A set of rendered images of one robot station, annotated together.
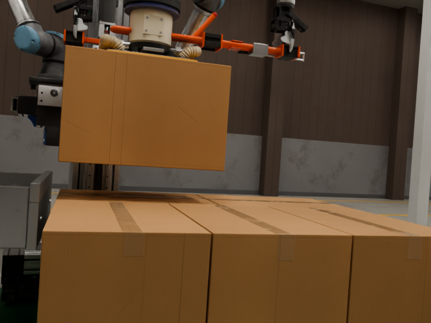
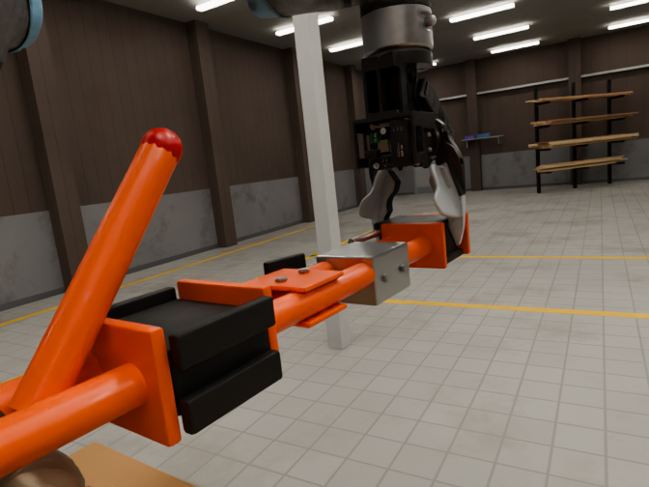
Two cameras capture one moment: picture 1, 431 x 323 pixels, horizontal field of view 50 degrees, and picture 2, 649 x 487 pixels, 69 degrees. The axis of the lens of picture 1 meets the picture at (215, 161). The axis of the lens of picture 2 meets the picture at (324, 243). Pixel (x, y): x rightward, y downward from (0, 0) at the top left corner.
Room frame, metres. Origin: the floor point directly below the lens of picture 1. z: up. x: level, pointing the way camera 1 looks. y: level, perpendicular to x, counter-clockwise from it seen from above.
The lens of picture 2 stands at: (1.69, 0.14, 1.30)
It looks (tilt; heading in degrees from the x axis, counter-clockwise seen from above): 9 degrees down; 322
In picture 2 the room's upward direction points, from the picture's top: 6 degrees counter-clockwise
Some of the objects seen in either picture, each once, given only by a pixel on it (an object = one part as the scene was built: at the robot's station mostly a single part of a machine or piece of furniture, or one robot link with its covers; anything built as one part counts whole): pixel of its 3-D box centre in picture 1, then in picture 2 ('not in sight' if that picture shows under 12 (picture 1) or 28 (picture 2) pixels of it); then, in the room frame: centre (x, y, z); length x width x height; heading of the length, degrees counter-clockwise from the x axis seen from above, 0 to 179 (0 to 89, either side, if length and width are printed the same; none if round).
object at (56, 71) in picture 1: (54, 71); not in sight; (2.29, 0.82, 1.09); 0.15 x 0.15 x 0.10
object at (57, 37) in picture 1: (54, 47); not in sight; (2.28, 0.82, 1.20); 0.13 x 0.12 x 0.14; 155
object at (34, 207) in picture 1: (42, 211); not in sight; (1.79, 0.65, 0.48); 0.70 x 0.03 x 0.15; 16
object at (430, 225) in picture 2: (287, 52); (426, 239); (2.05, -0.28, 1.20); 0.08 x 0.07 x 0.05; 106
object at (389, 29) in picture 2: (286, 0); (399, 38); (2.05, -0.26, 1.42); 0.08 x 0.08 x 0.05
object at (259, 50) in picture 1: (258, 50); (364, 271); (2.01, -0.15, 1.19); 0.07 x 0.07 x 0.04; 16
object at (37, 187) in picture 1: (43, 183); not in sight; (1.79, 0.66, 0.58); 0.70 x 0.03 x 0.06; 16
